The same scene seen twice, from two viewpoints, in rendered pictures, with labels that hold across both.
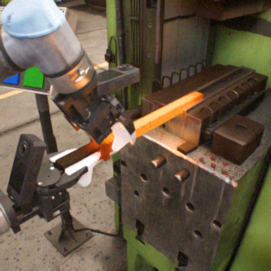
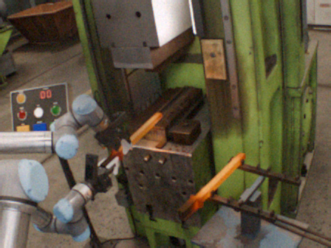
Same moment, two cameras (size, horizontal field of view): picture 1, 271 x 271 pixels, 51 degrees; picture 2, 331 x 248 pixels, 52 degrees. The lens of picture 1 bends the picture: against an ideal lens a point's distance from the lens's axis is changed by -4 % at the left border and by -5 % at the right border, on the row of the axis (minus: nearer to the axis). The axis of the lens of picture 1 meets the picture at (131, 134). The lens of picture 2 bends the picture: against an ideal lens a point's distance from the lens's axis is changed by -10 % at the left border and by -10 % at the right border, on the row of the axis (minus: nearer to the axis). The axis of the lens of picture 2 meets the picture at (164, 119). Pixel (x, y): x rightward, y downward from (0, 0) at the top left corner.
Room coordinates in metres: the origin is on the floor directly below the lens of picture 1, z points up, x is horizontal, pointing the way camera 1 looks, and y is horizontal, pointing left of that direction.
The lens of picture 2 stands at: (-0.80, 0.11, 1.77)
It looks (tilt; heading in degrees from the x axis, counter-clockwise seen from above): 27 degrees down; 348
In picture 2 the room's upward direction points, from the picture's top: 10 degrees counter-clockwise
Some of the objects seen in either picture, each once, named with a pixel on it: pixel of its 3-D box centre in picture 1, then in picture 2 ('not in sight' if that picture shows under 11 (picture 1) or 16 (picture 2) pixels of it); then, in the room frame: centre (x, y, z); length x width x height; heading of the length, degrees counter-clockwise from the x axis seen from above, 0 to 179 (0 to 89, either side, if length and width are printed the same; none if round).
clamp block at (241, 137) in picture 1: (238, 138); (187, 131); (0.59, -0.27, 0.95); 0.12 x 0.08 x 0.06; 135
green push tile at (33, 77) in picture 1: (35, 75); not in sight; (0.86, 0.31, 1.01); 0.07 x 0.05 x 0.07; 70
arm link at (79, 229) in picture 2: not in sight; (73, 225); (0.26, 0.30, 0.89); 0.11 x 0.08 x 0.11; 62
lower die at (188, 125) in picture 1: (210, 94); (168, 111); (0.82, -0.25, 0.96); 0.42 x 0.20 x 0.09; 135
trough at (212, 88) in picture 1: (219, 86); (171, 105); (0.81, -0.27, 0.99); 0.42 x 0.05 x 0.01; 135
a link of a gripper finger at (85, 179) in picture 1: (84, 173); (114, 167); (0.42, 0.09, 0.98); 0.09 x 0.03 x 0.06; 132
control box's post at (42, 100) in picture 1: (52, 160); (73, 187); (1.01, 0.35, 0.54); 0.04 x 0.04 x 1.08; 45
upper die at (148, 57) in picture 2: not in sight; (155, 42); (0.82, -0.25, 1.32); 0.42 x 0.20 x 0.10; 135
